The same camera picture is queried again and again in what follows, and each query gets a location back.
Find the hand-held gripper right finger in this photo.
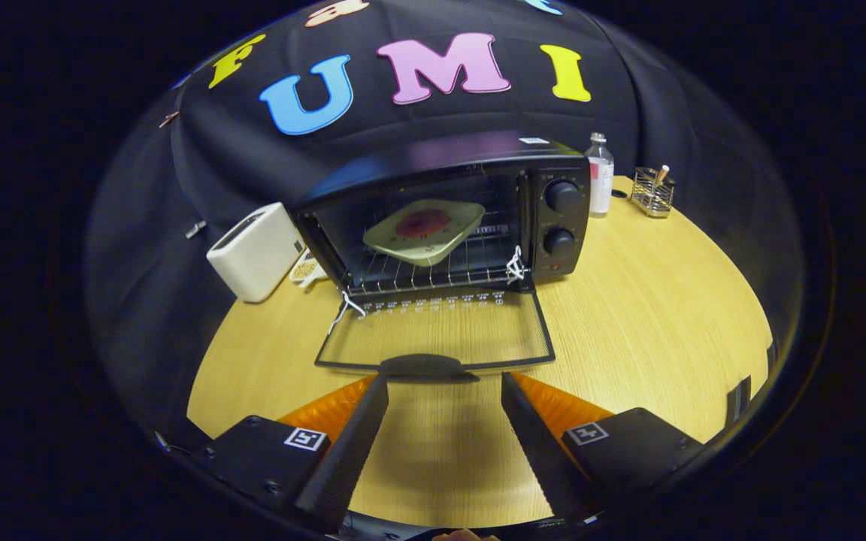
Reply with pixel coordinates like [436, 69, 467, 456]
[501, 371, 707, 525]

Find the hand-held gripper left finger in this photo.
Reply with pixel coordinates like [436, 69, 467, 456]
[204, 373, 389, 531]

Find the cream square plate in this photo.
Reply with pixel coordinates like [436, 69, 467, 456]
[362, 198, 486, 268]

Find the black toaster oven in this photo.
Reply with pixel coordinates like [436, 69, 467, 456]
[294, 134, 592, 382]

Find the pink round food slice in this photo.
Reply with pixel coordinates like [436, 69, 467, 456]
[395, 209, 452, 238]

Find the white bread toaster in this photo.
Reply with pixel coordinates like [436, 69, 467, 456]
[206, 201, 306, 304]

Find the small dish of grains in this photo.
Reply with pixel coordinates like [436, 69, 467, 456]
[289, 254, 330, 289]

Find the clear plastic bottle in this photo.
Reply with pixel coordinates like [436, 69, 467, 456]
[584, 132, 616, 219]

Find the black backdrop cloth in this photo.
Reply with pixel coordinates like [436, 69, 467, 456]
[86, 0, 802, 444]

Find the metal wire basket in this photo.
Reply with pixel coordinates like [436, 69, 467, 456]
[630, 165, 676, 219]

